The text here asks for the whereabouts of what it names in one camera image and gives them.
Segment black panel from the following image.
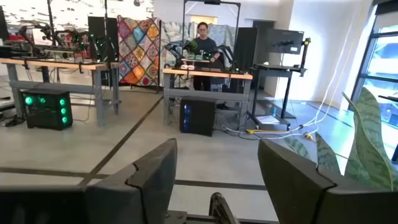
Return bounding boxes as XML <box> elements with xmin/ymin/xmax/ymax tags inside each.
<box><xmin>233</xmin><ymin>27</ymin><xmax>259</xmax><ymax>75</ymax></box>
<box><xmin>88</xmin><ymin>16</ymin><xmax>119</xmax><ymax>63</ymax></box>

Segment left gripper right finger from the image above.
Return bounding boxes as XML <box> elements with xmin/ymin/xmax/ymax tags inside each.
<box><xmin>257</xmin><ymin>138</ymin><xmax>352</xmax><ymax>224</ymax></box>

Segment black-framed window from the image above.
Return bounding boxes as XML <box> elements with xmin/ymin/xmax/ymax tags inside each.
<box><xmin>349</xmin><ymin>0</ymin><xmax>398</xmax><ymax>164</ymax></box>

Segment blue-lit black computer tower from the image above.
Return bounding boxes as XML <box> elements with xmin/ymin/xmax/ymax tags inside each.
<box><xmin>179</xmin><ymin>96</ymin><xmax>216</xmax><ymax>137</ymax></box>

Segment black camera gantry frame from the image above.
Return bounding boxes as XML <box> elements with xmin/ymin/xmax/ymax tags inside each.
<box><xmin>182</xmin><ymin>0</ymin><xmax>242</xmax><ymax>74</ymax></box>

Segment wooden workbench grey legs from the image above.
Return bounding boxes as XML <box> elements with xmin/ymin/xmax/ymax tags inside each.
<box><xmin>0</xmin><ymin>58</ymin><xmax>121</xmax><ymax>127</ymax></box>
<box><xmin>162</xmin><ymin>68</ymin><xmax>253</xmax><ymax>130</ymax></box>

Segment yellow power cable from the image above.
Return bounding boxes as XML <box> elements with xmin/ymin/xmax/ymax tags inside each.
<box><xmin>245</xmin><ymin>126</ymin><xmax>314</xmax><ymax>141</ymax></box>

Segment person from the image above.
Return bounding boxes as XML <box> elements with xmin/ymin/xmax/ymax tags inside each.
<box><xmin>191</xmin><ymin>21</ymin><xmax>222</xmax><ymax>91</ymax></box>

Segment white flat box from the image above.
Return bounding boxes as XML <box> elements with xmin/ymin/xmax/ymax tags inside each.
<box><xmin>255</xmin><ymin>114</ymin><xmax>280</xmax><ymax>125</ymax></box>

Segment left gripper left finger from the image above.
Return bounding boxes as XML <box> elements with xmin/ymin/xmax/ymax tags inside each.
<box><xmin>85</xmin><ymin>138</ymin><xmax>178</xmax><ymax>224</ymax></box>

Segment black monitor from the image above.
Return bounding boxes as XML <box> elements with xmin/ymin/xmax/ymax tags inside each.
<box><xmin>266</xmin><ymin>28</ymin><xmax>305</xmax><ymax>55</ymax></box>

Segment colourful patchwork quilt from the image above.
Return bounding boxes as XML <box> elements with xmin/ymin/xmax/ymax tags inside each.
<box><xmin>117</xmin><ymin>15</ymin><xmax>162</xmax><ymax>87</ymax></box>

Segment green-lit black computer tower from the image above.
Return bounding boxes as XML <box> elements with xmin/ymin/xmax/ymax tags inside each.
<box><xmin>20</xmin><ymin>89</ymin><xmax>74</xmax><ymax>131</ymax></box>

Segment white cable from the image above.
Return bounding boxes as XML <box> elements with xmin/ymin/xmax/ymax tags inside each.
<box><xmin>222</xmin><ymin>6</ymin><xmax>373</xmax><ymax>140</ymax></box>

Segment snake plant in white pot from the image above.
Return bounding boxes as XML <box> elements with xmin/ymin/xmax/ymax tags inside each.
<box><xmin>281</xmin><ymin>86</ymin><xmax>398</xmax><ymax>192</ymax></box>

